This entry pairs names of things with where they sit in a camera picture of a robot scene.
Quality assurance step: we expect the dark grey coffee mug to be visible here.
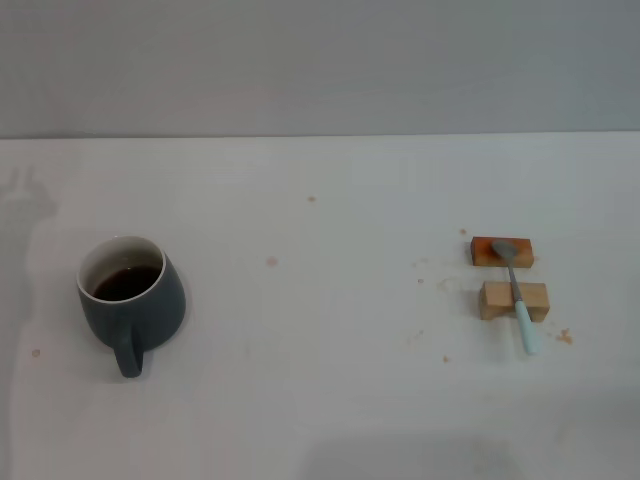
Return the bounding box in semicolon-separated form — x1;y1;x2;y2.
75;235;187;380

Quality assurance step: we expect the metal spoon light blue handle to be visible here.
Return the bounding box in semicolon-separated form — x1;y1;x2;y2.
489;239;542;356

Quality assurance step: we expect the orange stained wooden block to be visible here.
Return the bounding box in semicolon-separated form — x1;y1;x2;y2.
470;236;535;270

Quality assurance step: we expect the light wooden notched block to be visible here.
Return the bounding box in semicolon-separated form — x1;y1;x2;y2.
478;280;551;322

